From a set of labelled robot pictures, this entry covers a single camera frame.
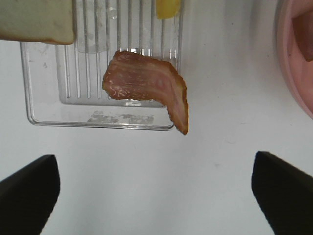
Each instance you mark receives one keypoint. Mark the pink round plate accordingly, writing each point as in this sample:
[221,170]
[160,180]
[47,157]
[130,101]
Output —
[296,71]

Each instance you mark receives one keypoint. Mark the left bread slice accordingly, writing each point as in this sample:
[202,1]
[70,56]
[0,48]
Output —
[46,21]

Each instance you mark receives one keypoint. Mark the left clear plastic container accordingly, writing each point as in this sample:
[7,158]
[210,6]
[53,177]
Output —
[63,83]

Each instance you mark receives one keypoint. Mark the yellow cheese slice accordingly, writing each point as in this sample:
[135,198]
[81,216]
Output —
[166,9]

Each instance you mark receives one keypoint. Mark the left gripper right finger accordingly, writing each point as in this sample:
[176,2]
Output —
[284,194]

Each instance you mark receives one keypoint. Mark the bacon strip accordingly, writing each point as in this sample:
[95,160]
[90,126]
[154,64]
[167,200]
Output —
[303,32]
[138,77]

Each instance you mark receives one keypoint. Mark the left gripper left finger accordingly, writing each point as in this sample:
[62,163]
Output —
[28,197]

